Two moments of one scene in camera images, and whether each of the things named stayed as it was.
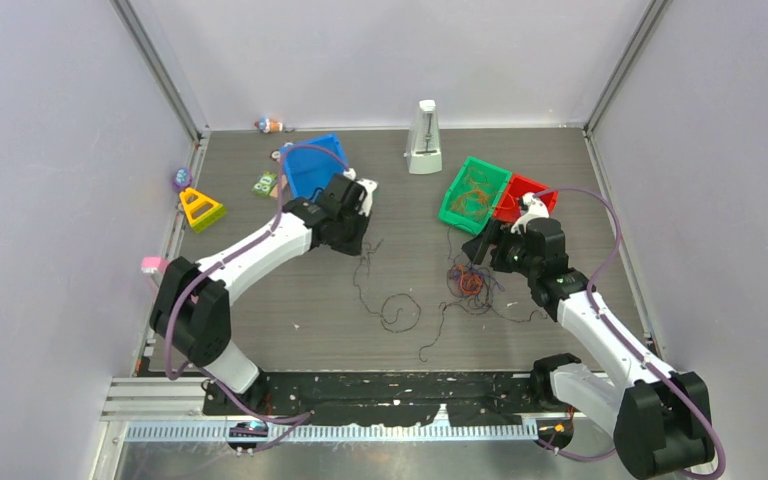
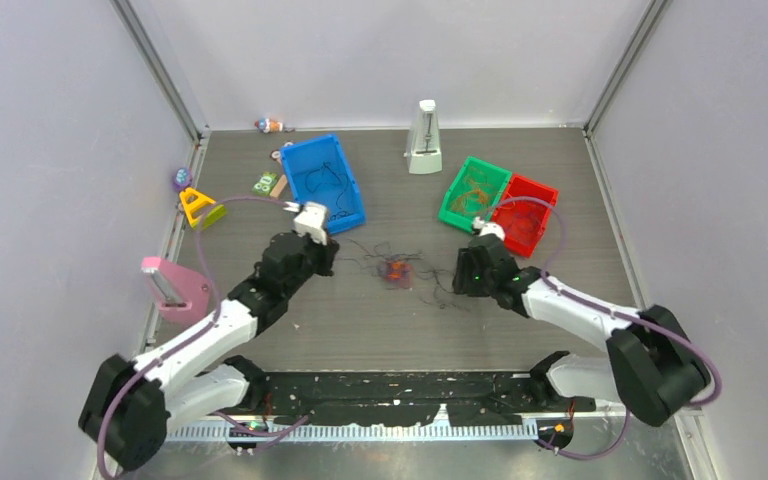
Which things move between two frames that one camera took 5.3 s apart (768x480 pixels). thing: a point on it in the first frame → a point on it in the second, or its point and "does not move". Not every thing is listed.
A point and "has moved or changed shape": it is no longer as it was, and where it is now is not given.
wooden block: [284, 182] does not move
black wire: [468, 286] → [392, 269]
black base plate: [387, 398] does not move
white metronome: [424, 142] does not move
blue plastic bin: [310, 169] does not move
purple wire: [473, 284] has moved or changed shape
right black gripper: [477, 249] → [461, 282]
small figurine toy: [266, 125] does not move
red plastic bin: [508, 208] does not move
